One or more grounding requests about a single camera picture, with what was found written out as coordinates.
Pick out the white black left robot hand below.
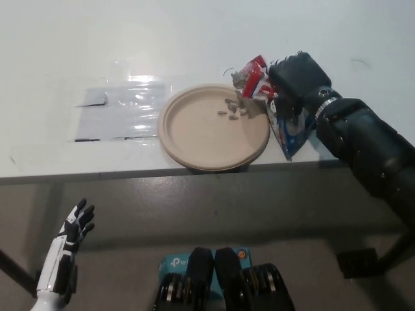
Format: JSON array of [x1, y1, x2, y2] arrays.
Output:
[[36, 198, 96, 294]]

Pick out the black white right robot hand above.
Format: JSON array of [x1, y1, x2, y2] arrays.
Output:
[[266, 51, 341, 126]]

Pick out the red blue sunflower seed bag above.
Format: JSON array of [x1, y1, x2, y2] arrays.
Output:
[[230, 54, 320, 161]]

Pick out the sunflower seeds heap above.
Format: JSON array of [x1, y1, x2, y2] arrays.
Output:
[[216, 70, 260, 121]]

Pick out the beige paper plate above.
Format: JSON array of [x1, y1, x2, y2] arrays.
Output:
[[157, 83, 272, 172]]

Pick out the robot left black torso block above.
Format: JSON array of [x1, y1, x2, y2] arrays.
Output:
[[152, 248, 215, 311]]

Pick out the black table leg with foot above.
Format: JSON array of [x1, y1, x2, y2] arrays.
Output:
[[0, 246, 79, 297], [335, 222, 412, 280]]

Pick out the teal tp-link box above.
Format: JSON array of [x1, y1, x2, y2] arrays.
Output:
[[158, 248, 253, 297]]

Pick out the clear plastic sheet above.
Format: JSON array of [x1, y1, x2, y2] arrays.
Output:
[[75, 84, 167, 143]]

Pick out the clear plastic film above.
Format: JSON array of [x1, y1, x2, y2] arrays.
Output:
[[9, 60, 178, 170]]

